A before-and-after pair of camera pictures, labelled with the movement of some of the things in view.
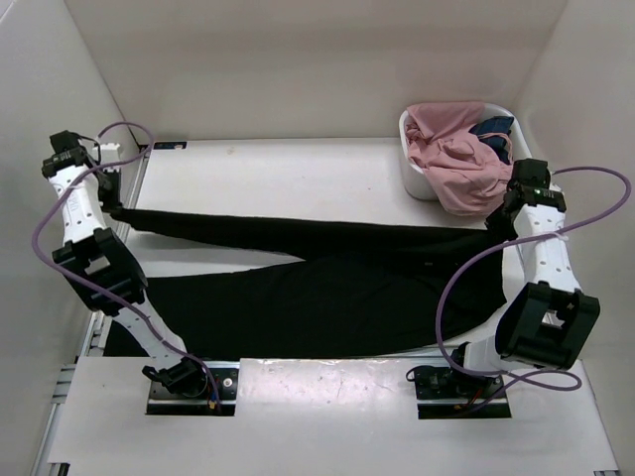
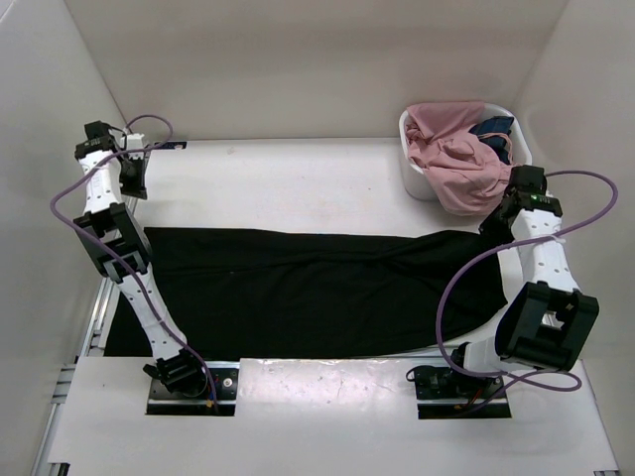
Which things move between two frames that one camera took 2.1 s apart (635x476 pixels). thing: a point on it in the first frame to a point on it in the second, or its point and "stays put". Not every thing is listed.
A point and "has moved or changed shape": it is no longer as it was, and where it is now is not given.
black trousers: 401,290 has moved or changed shape
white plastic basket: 413,179 stays put
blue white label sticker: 170,145 stays put
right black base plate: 444,393 stays put
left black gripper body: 109,190 to 133,170
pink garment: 468,177 stays put
